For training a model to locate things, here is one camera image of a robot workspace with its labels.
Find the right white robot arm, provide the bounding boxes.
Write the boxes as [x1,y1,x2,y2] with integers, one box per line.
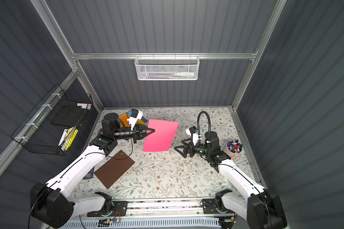
[174,128,288,229]

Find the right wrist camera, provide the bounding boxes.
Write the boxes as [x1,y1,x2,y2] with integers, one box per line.
[186,126,200,145]

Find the magenta paper sheet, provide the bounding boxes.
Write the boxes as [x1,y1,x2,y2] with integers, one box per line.
[143,119,179,152]

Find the orange paper sheet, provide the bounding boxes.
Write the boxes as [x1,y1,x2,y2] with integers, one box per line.
[119,112,131,127]

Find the white glue bottle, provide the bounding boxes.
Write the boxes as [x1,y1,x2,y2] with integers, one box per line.
[174,72,195,79]

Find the purple paper sheet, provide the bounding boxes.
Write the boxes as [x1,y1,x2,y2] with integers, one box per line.
[137,116,148,125]

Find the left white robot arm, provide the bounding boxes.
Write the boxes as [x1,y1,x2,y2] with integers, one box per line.
[29,109,155,229]

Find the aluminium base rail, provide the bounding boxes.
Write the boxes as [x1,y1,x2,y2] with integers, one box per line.
[42,197,287,229]

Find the black wire basket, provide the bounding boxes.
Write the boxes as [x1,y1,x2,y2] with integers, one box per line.
[11,85,93,156]

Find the brown paper sheet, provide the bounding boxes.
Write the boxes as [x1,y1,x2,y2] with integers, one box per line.
[95,150,135,189]

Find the black corrugated cable conduit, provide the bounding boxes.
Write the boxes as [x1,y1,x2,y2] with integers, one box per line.
[196,111,212,141]

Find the yellow highlighter markers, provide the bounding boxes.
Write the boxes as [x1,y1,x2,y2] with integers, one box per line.
[62,127,78,151]

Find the white wire mesh basket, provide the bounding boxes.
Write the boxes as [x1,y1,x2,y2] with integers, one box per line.
[134,56,200,81]

